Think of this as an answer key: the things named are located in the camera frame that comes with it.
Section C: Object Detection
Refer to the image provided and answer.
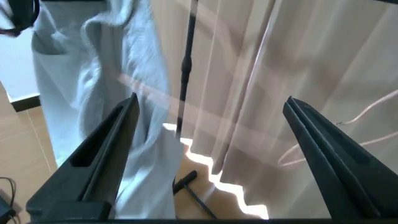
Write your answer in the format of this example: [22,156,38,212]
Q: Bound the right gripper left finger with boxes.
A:
[25,91,141,220]

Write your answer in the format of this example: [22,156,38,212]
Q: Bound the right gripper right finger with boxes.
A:
[282,95,398,220]

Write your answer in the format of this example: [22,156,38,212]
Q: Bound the pale grey shorts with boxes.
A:
[30,0,185,220]

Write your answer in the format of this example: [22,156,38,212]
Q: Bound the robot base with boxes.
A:
[0,197,16,223]

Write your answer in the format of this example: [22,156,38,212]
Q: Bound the black clothes rack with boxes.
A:
[172,0,218,220]

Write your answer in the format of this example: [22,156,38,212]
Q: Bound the beige curtain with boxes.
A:
[149,0,398,220]

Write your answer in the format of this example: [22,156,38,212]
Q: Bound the thin black cable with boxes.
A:
[0,176,17,218]

